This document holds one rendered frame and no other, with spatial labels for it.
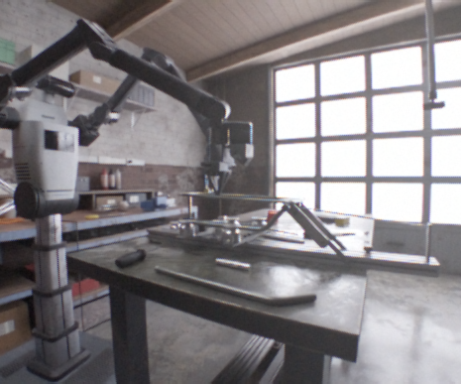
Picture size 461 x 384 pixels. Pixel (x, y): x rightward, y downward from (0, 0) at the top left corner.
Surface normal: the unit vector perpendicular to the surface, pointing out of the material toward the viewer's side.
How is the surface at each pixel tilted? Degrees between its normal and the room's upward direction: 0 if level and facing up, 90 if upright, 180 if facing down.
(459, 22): 90
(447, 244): 90
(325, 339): 90
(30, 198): 90
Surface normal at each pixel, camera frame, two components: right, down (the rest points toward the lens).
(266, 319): -0.50, 0.04
